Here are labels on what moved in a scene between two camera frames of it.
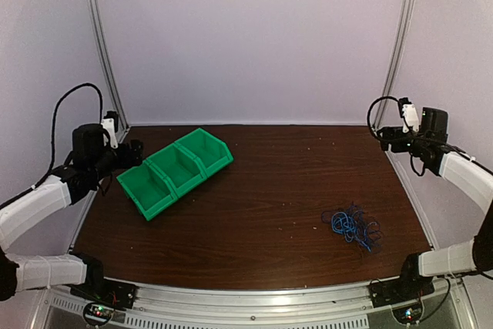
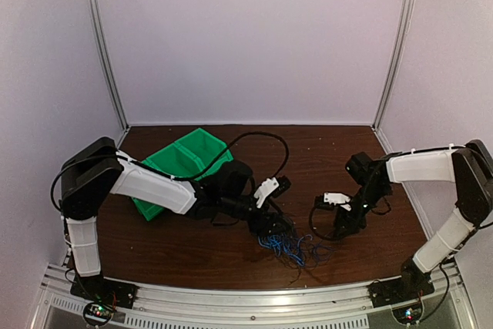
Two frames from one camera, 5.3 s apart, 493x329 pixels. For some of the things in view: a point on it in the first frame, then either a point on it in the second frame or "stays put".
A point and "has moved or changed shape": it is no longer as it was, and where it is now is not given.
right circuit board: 408,315 stays put
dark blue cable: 364,229 → 304,252
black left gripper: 126,162 → 264,229
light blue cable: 343,223 has moved or changed shape
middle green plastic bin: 180,169 stays put
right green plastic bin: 212,153 stays put
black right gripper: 397,146 → 355,223
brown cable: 373,236 → 304,256
